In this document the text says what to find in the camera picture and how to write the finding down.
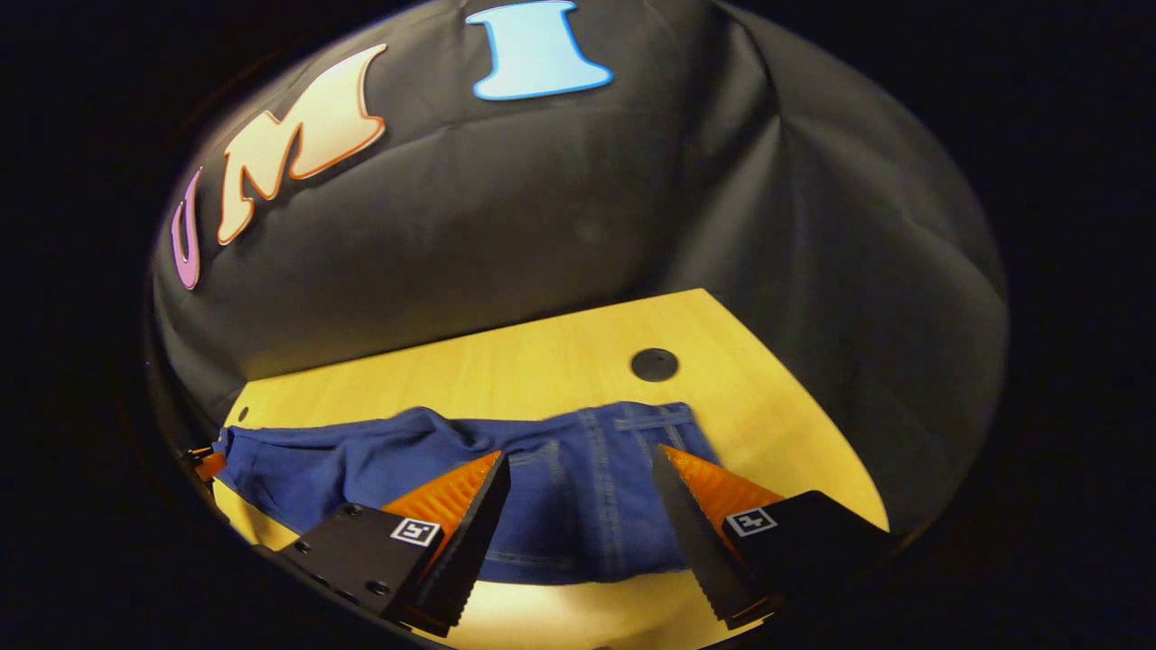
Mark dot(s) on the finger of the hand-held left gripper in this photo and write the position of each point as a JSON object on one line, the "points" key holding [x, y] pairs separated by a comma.
{"points": [[212, 465]]}

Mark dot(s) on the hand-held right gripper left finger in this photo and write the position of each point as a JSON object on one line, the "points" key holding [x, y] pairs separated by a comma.
{"points": [[470, 551]]}

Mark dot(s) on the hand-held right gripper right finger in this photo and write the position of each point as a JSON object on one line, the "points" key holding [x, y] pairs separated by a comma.
{"points": [[695, 551]]}

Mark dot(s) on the black backdrop cloth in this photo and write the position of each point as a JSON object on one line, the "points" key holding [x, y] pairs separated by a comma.
{"points": [[542, 199]]}

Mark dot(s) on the blue jeans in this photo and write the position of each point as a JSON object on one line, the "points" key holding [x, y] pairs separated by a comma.
{"points": [[578, 506]]}

